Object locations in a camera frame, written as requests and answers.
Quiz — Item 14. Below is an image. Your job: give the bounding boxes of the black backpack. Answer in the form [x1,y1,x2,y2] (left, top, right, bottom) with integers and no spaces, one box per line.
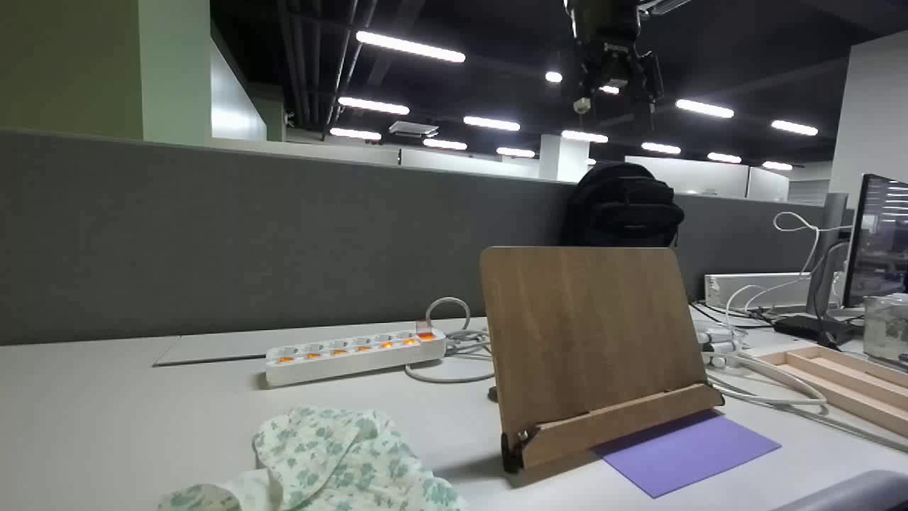
[562,162,688,250]

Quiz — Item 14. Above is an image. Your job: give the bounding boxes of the white rectangular box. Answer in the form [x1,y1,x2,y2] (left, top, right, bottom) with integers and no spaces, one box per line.
[702,268,817,312]

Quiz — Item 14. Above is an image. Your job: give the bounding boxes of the gray desk partition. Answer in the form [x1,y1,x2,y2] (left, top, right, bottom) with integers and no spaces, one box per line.
[0,126,860,348]

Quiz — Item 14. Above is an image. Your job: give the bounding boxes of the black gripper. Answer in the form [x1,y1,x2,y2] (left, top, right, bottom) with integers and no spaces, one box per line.
[565,0,667,118]

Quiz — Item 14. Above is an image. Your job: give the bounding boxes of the white power strip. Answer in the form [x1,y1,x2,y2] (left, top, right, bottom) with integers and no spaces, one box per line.
[262,322,450,389]

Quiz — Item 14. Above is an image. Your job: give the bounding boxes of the gray monitor stand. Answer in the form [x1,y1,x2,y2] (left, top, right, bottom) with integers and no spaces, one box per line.
[773,193,862,351]

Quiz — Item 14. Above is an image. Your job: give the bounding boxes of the white coiled cable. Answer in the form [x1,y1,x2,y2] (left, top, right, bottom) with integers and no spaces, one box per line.
[404,294,496,385]

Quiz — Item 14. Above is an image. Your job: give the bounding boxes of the clear plastic container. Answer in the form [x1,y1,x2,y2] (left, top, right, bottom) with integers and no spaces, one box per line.
[860,288,908,365]

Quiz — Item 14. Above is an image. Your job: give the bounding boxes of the light wooden frame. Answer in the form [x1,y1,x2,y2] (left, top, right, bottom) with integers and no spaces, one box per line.
[756,344,908,440]

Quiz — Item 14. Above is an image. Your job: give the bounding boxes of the white cable bundle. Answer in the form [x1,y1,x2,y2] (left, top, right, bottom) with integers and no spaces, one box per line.
[705,319,831,420]

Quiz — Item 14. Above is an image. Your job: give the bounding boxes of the purple paper sheet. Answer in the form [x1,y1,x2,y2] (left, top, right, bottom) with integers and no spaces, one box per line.
[599,410,784,501]

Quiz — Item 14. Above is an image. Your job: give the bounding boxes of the white green floral cloth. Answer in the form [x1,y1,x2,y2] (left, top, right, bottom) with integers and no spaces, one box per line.
[155,406,465,511]

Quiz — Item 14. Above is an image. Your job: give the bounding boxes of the gray power strip cable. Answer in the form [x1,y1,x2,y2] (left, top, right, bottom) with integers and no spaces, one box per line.
[152,351,269,368]

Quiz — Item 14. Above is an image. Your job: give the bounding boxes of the brown wooden book stand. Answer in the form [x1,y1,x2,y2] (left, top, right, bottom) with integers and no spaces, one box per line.
[477,241,728,476]

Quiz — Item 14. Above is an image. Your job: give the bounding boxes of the white looped cable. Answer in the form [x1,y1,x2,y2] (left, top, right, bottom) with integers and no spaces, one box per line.
[769,207,855,278]

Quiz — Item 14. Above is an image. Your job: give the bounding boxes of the black computer monitor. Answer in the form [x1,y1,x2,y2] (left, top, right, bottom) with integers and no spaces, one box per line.
[840,169,908,308]

